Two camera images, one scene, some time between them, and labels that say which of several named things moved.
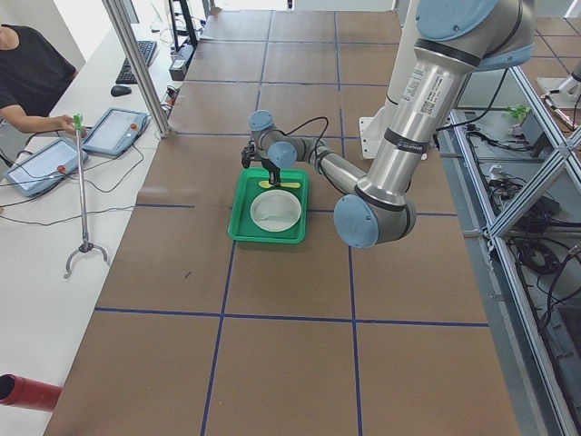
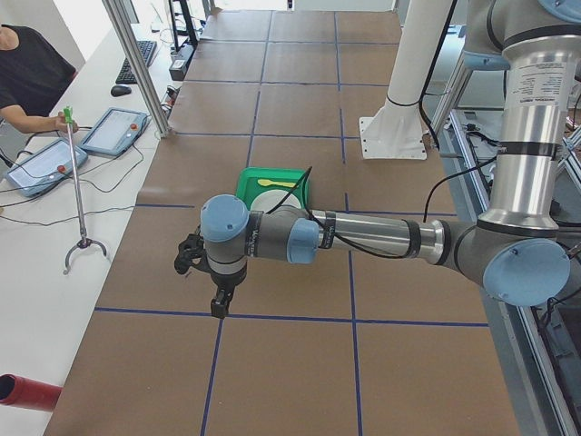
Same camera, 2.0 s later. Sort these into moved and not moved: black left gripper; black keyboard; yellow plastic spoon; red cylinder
Moved: black left gripper
Not moved: red cylinder; black keyboard; yellow plastic spoon
